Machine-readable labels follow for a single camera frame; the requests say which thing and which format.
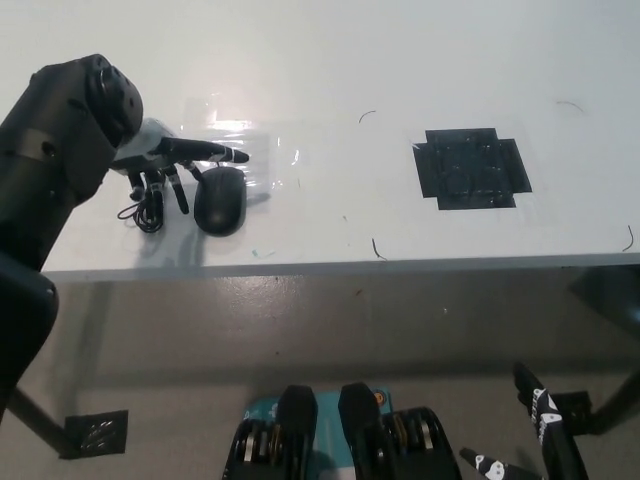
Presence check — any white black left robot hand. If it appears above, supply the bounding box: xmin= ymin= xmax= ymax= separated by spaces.
xmin=110 ymin=117 xmax=251 ymax=215

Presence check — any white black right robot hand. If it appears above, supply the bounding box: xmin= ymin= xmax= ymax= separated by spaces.
xmin=458 ymin=360 xmax=592 ymax=480

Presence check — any black computer mouse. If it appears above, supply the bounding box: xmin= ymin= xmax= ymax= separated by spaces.
xmin=193 ymin=167 xmax=248 ymax=237

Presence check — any black table leg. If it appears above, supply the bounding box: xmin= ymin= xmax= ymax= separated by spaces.
xmin=588 ymin=359 xmax=640 ymax=436
xmin=8 ymin=385 xmax=70 ymax=450

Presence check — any black tape patch on table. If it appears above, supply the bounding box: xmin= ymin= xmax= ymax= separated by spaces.
xmin=412 ymin=127 xmax=533 ymax=211

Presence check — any black mouse cable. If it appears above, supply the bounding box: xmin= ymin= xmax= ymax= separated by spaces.
xmin=117 ymin=169 xmax=167 ymax=235

